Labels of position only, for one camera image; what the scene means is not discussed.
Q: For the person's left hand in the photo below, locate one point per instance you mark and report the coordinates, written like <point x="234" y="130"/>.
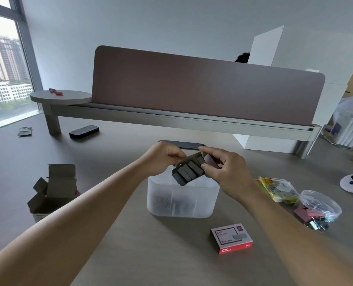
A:
<point x="157" y="159"/>

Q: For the person's right hand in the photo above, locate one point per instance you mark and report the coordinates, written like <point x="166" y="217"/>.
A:
<point x="233" y="175"/>

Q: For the person's right thumb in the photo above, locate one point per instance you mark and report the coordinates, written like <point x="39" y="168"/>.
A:
<point x="210" y="167"/>

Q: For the person's left thumb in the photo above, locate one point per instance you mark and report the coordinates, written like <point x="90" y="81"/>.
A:
<point x="173" y="161"/>

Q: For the grey cardboard staple tray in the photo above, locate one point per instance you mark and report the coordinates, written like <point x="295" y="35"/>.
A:
<point x="191" y="160"/>

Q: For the person's right forearm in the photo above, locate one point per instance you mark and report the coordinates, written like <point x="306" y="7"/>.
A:
<point x="298" y="244"/>

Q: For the person's left forearm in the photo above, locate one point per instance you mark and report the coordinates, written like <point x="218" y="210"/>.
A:
<point x="63" y="223"/>

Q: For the grey staple block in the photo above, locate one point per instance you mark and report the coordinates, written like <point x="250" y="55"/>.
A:
<point x="201" y="163"/>
<point x="189" y="172"/>
<point x="195" y="167"/>
<point x="182" y="175"/>

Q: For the dark container lid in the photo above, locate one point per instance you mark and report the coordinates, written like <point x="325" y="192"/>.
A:
<point x="179" y="145"/>

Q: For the translucent plastic container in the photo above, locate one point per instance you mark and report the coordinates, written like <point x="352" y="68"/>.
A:
<point x="182" y="202"/>

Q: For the yellow sticky note packs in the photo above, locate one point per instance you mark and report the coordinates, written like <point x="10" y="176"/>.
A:
<point x="276" y="189"/>

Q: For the red and white staple box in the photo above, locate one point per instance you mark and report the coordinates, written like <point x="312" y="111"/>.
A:
<point x="231" y="238"/>

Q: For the brown desk divider panel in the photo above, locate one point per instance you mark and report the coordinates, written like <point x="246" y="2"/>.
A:
<point x="206" y="86"/>

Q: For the black whiteboard eraser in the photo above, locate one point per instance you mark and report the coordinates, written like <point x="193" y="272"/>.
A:
<point x="84" y="132"/>

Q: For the clear tub of binder clips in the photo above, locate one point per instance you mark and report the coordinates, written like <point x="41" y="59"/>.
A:
<point x="318" y="209"/>

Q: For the open grey cardboard box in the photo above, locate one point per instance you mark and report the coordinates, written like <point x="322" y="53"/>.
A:
<point x="55" y="190"/>

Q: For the round grey side shelf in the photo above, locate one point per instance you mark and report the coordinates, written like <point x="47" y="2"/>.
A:
<point x="61" y="97"/>

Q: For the small red box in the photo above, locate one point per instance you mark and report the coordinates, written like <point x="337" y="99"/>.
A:
<point x="57" y="92"/>

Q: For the white folded board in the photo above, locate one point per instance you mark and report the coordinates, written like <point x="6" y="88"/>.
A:
<point x="301" y="53"/>

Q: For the clear bag of white chalk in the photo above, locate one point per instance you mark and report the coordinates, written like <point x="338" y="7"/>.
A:
<point x="351" y="122"/>

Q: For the small grey packet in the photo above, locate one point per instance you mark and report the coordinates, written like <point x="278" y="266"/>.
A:
<point x="24" y="132"/>

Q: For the grey metal desk rail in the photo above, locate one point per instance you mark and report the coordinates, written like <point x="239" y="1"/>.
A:
<point x="194" y="122"/>

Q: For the window frame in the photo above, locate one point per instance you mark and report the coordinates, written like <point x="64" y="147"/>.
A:
<point x="24" y="41"/>

